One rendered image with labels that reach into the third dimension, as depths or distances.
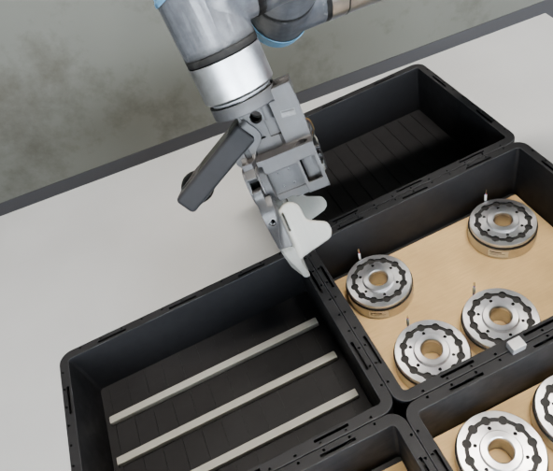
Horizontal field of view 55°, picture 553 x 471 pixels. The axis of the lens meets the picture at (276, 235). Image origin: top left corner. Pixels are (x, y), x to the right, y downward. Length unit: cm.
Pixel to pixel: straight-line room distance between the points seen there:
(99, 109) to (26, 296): 131
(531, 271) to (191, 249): 70
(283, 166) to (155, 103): 198
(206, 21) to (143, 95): 197
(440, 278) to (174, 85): 180
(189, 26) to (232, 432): 55
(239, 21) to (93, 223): 96
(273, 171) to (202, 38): 14
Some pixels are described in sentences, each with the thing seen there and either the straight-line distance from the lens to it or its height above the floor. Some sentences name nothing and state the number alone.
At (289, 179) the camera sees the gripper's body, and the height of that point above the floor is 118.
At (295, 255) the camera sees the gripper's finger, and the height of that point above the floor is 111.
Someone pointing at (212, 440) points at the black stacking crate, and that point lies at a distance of 82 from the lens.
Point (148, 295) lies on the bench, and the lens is 118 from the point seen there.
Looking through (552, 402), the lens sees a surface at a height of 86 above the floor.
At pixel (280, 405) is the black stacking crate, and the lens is 81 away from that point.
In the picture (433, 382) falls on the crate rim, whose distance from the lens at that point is 69.
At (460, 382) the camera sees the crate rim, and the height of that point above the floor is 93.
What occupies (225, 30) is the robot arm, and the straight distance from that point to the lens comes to 52.
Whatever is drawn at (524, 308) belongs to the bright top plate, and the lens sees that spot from 84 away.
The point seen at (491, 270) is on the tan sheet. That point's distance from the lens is 91.
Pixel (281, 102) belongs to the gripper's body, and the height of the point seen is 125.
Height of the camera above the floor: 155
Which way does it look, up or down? 47 degrees down
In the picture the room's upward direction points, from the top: 20 degrees counter-clockwise
